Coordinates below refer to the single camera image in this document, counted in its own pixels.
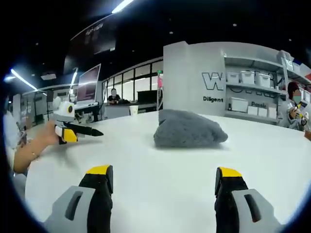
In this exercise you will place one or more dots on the grey towel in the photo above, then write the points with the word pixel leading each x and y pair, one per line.
pixel 187 131

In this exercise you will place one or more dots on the person's left hand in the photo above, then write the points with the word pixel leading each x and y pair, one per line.
pixel 48 133

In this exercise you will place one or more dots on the large display screen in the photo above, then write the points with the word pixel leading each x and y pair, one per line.
pixel 88 83

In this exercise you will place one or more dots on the grey office desk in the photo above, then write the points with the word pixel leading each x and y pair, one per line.
pixel 126 110

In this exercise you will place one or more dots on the long ceiling light tube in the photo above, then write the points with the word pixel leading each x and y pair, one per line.
pixel 23 78
pixel 122 6

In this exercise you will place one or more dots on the white paper cup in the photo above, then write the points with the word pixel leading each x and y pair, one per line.
pixel 133 110

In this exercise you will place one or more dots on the person's white clothing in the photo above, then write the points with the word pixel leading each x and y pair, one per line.
pixel 11 128

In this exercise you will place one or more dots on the black computer monitor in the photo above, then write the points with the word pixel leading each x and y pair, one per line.
pixel 147 96

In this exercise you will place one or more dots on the black hanging ceiling sign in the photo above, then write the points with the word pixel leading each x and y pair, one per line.
pixel 91 41

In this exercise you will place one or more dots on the pink hanging item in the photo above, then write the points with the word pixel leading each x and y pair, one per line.
pixel 160 82

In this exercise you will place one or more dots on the grey metal shelf rack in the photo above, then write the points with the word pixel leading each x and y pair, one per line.
pixel 255 89

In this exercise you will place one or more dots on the group of white storage boxes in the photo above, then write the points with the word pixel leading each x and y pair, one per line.
pixel 250 80

